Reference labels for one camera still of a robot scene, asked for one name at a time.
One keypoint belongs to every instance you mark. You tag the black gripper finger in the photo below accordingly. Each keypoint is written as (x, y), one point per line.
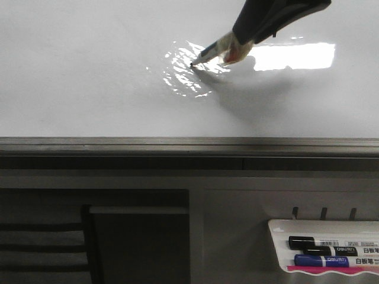
(258, 20)
(293, 17)

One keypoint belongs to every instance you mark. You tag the taped whiteboard marker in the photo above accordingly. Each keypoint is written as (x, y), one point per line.
(227, 49)

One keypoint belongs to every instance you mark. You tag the white whiteboard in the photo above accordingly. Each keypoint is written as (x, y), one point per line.
(122, 68)

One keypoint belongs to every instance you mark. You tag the blue capped whiteboard marker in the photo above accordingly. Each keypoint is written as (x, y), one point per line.
(335, 261)

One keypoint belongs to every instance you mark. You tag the black hook left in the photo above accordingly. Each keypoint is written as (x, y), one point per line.
(294, 213)

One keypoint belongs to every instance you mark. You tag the black hook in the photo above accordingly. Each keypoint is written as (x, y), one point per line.
(294, 213)
(352, 214)
(323, 213)

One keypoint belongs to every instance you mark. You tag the black hook middle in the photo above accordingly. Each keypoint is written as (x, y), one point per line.
(323, 213)

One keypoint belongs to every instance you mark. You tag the black hook right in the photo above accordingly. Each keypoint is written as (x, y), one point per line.
(352, 214)

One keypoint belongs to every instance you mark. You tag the white plastic marker tray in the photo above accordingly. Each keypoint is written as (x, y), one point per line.
(340, 231)

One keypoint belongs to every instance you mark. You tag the black capped marker top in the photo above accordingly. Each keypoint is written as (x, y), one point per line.
(301, 242)

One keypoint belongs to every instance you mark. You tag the black capped marker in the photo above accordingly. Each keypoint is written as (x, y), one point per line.
(301, 242)
(341, 251)

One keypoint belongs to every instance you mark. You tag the black capped marker middle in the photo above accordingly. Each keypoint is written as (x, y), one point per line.
(341, 251)

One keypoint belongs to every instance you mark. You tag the dark chair backrest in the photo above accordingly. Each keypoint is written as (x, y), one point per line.
(53, 244)

